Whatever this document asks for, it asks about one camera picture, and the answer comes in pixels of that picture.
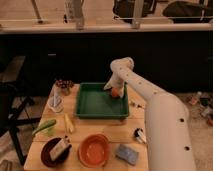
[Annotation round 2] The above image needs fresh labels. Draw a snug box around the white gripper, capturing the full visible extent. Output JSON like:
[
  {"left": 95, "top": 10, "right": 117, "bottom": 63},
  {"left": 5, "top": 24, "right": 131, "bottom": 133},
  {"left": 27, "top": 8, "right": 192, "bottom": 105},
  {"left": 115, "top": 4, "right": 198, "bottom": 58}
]
[{"left": 103, "top": 73, "right": 124, "bottom": 98}]

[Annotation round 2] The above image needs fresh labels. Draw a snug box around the orange apple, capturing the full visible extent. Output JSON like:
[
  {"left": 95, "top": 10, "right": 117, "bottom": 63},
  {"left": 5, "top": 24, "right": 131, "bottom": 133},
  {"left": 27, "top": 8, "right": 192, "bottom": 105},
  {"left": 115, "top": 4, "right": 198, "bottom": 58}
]
[{"left": 110, "top": 88, "right": 119, "bottom": 98}]

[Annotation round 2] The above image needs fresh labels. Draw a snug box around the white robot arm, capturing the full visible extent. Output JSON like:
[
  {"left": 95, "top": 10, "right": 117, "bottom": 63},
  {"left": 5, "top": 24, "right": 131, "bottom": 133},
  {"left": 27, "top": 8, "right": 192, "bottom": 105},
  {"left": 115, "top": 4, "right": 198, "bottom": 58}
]
[{"left": 104, "top": 57, "right": 197, "bottom": 171}]

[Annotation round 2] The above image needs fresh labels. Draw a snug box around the metal fork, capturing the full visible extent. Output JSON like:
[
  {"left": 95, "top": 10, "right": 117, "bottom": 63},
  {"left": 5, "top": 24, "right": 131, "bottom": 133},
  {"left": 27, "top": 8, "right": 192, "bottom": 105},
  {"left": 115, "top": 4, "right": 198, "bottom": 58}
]
[{"left": 130, "top": 101, "right": 144, "bottom": 109}]

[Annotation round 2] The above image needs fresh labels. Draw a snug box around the green plastic tray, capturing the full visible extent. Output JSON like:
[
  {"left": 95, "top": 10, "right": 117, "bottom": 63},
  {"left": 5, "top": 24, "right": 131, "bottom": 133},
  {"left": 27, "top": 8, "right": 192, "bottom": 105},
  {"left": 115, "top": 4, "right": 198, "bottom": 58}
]
[{"left": 75, "top": 83, "right": 129, "bottom": 119}]

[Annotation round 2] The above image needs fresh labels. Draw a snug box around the white black dish brush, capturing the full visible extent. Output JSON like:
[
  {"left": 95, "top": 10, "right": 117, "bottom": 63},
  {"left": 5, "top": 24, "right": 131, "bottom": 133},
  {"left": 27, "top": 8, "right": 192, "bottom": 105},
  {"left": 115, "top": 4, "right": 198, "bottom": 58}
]
[{"left": 134, "top": 128, "right": 147, "bottom": 144}]

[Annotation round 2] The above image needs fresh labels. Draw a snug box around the yellow banana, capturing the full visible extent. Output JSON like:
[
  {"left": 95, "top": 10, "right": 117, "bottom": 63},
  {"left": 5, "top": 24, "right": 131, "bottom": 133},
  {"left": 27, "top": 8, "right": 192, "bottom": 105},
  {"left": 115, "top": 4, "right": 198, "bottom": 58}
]
[{"left": 64, "top": 114, "right": 74, "bottom": 133}]

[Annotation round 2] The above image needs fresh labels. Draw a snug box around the orange bowl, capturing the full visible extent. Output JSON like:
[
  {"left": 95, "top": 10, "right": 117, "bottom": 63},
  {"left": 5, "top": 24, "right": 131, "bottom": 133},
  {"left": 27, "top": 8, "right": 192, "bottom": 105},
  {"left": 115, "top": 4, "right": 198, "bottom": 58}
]
[{"left": 78, "top": 134, "right": 110, "bottom": 168}]

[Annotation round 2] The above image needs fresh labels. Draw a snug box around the blue sponge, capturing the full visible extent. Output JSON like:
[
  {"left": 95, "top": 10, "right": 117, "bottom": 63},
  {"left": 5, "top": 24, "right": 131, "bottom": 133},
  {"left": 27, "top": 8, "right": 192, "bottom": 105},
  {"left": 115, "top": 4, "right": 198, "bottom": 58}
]
[{"left": 116, "top": 144, "right": 139, "bottom": 166}]

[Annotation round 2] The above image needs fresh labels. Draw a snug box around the green cucumber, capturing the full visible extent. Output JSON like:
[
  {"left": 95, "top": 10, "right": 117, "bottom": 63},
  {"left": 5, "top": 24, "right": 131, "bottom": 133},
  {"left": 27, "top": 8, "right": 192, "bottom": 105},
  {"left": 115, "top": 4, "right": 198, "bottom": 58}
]
[{"left": 32, "top": 119, "right": 56, "bottom": 135}]

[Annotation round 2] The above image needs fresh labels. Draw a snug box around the small box on plate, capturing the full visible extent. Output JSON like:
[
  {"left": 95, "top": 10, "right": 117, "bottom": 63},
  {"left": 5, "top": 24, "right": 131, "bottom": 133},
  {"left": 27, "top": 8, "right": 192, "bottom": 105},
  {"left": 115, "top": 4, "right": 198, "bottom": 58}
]
[{"left": 49, "top": 138, "right": 71, "bottom": 161}]

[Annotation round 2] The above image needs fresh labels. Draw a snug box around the dark brown plate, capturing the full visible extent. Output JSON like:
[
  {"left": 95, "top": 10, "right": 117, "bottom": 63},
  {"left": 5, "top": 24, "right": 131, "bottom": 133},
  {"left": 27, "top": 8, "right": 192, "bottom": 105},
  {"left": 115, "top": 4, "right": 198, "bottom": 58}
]
[{"left": 41, "top": 138, "right": 72, "bottom": 167}]

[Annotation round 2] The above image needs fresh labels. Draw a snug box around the dark chair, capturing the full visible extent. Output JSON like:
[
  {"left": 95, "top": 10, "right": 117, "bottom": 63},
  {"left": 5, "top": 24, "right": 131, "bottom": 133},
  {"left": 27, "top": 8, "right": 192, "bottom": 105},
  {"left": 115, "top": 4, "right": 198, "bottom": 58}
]
[{"left": 0, "top": 56, "right": 40, "bottom": 165}]

